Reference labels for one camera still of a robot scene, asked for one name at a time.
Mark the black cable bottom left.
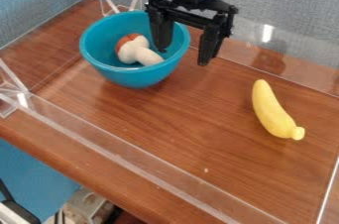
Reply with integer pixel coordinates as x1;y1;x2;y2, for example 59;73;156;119
0;177;44;224

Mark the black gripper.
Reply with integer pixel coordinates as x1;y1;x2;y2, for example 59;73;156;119
146;0;239;66

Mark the grey metal bracket under table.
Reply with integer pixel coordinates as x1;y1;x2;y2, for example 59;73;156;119
54;187;114;224

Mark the clear acrylic barrier wall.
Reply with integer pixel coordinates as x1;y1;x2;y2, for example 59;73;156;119
0;0;339;224

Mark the blue plastic bowl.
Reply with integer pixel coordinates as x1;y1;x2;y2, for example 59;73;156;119
80;11;191;88

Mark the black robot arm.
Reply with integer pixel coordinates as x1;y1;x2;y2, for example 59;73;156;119
146;0;239;66

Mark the yellow toy banana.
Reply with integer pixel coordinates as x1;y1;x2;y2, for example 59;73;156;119
253;79;306;141

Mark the white brown toy mushroom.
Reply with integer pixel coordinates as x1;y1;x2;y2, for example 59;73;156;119
115;33;164;66

